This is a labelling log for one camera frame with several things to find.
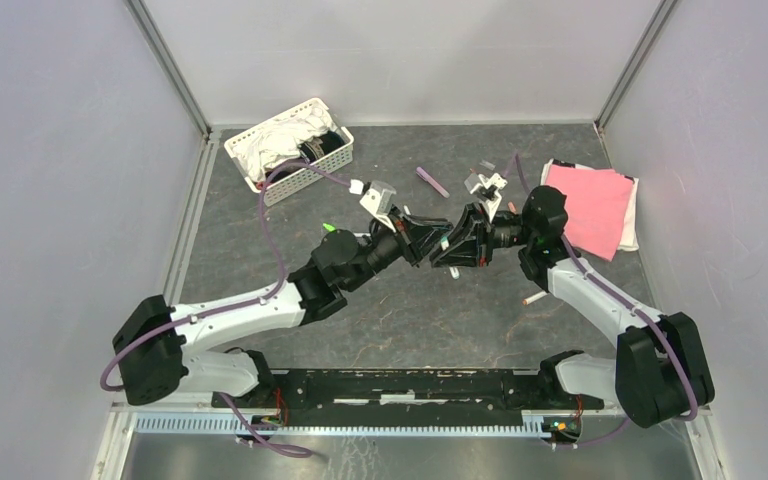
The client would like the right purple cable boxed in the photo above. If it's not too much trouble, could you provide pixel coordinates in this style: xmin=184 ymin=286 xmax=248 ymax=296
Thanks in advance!
xmin=503 ymin=152 xmax=700 ymax=448

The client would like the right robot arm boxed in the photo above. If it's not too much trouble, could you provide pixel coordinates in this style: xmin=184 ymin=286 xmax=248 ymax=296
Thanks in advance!
xmin=429 ymin=185 xmax=715 ymax=428

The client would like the white cloth under pink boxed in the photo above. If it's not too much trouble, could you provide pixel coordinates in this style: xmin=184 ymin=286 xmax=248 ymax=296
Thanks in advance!
xmin=540 ymin=158 xmax=641 ymax=253

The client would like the dark cloth in basket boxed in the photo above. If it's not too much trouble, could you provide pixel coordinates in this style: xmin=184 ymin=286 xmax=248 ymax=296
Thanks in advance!
xmin=299 ymin=131 xmax=345 ymax=164

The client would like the purple pen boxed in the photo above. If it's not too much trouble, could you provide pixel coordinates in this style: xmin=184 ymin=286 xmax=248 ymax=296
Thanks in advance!
xmin=415 ymin=167 xmax=450 ymax=199

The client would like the white cloth in basket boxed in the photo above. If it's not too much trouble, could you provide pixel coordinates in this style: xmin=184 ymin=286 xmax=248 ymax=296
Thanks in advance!
xmin=229 ymin=107 xmax=337 ymax=183

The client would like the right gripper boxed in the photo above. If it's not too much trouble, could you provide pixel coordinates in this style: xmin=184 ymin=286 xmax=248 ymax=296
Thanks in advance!
xmin=435 ymin=201 xmax=537 ymax=267

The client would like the white cable duct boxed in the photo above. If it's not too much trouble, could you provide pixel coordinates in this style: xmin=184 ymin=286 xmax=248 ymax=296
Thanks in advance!
xmin=133 ymin=413 xmax=551 ymax=440

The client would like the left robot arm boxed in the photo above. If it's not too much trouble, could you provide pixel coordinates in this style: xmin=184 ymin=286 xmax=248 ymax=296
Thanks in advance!
xmin=112 ymin=208 xmax=453 ymax=408

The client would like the white plastic basket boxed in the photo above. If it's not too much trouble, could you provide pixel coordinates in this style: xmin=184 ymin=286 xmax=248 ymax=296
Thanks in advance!
xmin=224 ymin=98 xmax=355 ymax=206

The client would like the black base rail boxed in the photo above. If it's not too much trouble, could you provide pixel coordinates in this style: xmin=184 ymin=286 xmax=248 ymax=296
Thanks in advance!
xmin=232 ymin=368 xmax=604 ymax=427

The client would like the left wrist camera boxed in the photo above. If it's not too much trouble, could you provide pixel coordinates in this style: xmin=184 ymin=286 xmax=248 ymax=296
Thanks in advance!
xmin=349 ymin=179 xmax=396 ymax=232

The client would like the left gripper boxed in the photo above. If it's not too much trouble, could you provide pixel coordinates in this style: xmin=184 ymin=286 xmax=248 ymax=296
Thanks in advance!
xmin=348 ymin=210 xmax=456 ymax=296

